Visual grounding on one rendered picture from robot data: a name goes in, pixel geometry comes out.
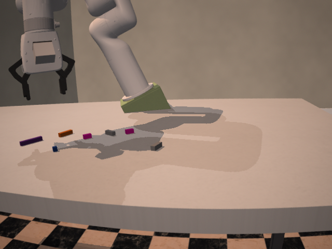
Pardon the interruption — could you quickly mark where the purple rod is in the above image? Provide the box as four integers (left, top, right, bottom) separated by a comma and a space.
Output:
20, 136, 43, 146

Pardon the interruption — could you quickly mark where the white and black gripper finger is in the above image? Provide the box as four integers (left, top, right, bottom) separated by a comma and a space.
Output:
56, 55, 75, 94
8, 59, 31, 100

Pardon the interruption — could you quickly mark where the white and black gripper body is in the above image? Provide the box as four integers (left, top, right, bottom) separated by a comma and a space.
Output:
21, 29, 63, 74

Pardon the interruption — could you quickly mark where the orange rectangular bar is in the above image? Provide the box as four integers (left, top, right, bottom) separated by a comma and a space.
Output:
58, 130, 73, 137

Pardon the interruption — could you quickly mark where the magenta rectangular block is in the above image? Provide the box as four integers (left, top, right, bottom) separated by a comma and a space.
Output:
125, 128, 134, 134
83, 133, 92, 140

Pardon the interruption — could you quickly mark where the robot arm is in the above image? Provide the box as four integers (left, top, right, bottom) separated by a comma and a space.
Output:
16, 0, 154, 101

